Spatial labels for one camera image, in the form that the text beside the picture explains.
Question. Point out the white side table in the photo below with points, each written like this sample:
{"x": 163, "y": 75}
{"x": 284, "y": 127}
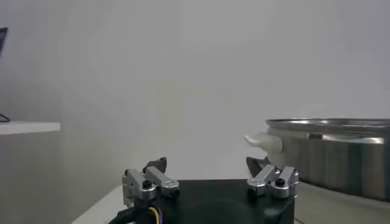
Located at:
{"x": 27, "y": 128}

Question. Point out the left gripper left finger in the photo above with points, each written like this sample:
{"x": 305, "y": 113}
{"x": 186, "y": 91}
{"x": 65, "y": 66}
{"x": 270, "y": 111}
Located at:
{"x": 158, "y": 179}

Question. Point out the dark screen device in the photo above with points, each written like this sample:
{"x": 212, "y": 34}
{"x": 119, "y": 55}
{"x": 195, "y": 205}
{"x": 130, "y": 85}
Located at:
{"x": 2, "y": 39}

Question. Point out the stainless steel steamer basket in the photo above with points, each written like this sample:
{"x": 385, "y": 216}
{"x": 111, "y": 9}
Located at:
{"x": 335, "y": 158}

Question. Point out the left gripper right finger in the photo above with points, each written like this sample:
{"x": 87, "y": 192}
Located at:
{"x": 268, "y": 175}

